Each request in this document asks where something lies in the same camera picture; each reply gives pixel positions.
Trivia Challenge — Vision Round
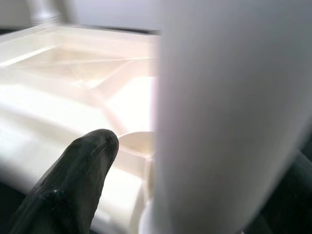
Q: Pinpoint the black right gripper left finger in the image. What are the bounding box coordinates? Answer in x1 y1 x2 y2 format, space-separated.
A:
4 128 120 234

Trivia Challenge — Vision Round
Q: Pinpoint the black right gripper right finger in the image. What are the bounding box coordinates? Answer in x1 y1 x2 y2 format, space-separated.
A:
243 148 312 234

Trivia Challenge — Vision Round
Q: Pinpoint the white plastic table top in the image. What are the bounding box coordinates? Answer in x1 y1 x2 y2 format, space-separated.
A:
0 24 161 234

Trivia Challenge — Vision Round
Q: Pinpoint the white plastic table leg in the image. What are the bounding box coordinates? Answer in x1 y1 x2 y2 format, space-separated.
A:
140 0 312 234

